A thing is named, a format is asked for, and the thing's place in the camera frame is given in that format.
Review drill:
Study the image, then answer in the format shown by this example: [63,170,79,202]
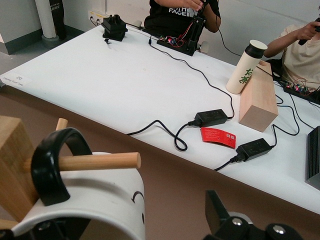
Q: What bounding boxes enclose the black mains cable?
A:
[214,153,242,172]
[126,119,201,152]

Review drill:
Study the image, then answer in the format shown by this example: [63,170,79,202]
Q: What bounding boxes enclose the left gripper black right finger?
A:
[199,190,304,240]

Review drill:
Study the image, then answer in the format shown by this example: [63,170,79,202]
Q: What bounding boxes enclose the black plastic stand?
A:
[101,14,129,45]

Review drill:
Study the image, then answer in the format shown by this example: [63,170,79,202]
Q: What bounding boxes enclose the person in black shirt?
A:
[143,0,222,35]

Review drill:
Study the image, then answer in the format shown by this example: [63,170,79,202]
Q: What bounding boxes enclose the black base with circuit board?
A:
[281,79,320,105]

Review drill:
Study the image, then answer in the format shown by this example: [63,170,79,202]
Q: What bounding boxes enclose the white mug black handle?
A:
[11,127,146,240]

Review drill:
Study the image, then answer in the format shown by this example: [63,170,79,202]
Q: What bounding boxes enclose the wooden mug rack with pegs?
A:
[0,115,142,230]

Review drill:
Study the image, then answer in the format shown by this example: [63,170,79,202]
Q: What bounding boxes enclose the black fabric white letters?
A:
[48,0,68,41]

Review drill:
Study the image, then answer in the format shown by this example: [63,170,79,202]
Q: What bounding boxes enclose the white pillar grey base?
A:
[34,0,66,49]

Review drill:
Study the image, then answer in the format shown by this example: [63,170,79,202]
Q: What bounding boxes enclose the black power adapter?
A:
[194,108,229,127]
[235,137,272,162]

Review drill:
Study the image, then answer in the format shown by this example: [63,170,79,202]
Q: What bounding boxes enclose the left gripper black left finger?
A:
[14,217,90,240]

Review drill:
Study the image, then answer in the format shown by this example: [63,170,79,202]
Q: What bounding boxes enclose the grey finned metal box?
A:
[304,125,320,191]

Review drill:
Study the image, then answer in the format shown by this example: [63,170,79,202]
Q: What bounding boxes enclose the light wooden block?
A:
[238,59,279,133]

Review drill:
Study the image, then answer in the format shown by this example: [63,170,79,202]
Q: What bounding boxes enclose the red card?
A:
[200,126,237,149]

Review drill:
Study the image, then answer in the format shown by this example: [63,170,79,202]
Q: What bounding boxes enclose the white wall outlet strip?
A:
[87,9,111,26]

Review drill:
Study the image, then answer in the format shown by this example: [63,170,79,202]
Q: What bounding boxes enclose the cream thermos green characters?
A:
[225,39,268,95]

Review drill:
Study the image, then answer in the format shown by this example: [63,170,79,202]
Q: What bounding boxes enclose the person in beige shirt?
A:
[263,17,320,92]

